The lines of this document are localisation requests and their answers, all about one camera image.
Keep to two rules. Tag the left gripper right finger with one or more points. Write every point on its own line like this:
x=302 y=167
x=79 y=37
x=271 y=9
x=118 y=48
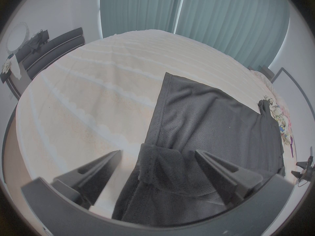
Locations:
x=221 y=176

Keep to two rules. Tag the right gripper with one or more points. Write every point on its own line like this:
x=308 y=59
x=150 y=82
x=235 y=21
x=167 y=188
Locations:
x=310 y=167

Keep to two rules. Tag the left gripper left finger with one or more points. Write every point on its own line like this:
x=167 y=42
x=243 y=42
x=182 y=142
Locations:
x=94 y=178

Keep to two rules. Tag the black T-shirt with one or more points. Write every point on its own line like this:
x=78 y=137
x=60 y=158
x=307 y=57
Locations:
x=209 y=122

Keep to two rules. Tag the bed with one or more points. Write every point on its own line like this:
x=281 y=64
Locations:
x=98 y=87

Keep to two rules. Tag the purple garment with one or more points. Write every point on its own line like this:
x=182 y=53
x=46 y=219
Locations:
x=292 y=146

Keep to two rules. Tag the white printed pyjama top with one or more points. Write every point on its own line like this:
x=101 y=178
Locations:
x=280 y=122

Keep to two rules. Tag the pink garment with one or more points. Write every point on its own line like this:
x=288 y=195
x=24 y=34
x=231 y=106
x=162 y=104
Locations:
x=287 y=114

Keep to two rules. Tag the grey bedside table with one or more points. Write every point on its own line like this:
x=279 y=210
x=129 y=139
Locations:
x=264 y=71

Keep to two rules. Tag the black chest of drawers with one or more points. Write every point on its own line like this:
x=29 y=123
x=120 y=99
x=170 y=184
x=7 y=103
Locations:
x=49 y=50

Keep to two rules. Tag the dark grey cloth bundle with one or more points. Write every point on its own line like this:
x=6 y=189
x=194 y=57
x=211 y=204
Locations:
x=37 y=42

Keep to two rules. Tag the blue-green curtain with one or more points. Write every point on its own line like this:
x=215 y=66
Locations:
x=233 y=21
x=140 y=8

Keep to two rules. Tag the round white mirror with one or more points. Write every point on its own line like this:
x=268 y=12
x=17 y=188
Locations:
x=16 y=37

